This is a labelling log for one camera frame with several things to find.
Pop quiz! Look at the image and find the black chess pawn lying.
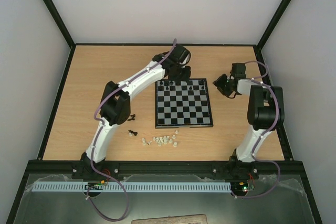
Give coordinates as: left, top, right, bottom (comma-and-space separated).
128, 114, 136, 121

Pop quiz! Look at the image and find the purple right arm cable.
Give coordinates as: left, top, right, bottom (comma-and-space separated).
233, 60, 282, 199

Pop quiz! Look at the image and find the black enclosure frame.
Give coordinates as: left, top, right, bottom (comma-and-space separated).
5, 0, 336, 224

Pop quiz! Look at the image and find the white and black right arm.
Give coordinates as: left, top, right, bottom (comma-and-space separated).
213, 61, 285, 178

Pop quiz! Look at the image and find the black and grey chessboard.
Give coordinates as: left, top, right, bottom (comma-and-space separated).
155, 78, 213, 129

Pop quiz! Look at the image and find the light blue cable duct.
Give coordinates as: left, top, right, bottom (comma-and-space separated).
31, 182, 232, 193

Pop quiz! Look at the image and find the small circuit board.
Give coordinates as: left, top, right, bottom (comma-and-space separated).
235, 180, 256, 192

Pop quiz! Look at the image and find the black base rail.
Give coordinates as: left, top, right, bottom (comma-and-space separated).
26, 160, 305, 180

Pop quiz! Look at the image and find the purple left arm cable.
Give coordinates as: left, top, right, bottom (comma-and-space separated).
90, 38, 129, 221

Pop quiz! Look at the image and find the white chess pieces cluster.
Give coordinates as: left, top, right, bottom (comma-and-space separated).
153, 134, 176, 146

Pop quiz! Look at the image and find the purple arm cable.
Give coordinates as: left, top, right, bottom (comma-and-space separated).
233, 60, 282, 199
90, 38, 129, 221

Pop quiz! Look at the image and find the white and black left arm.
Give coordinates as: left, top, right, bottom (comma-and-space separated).
81, 42, 191, 174

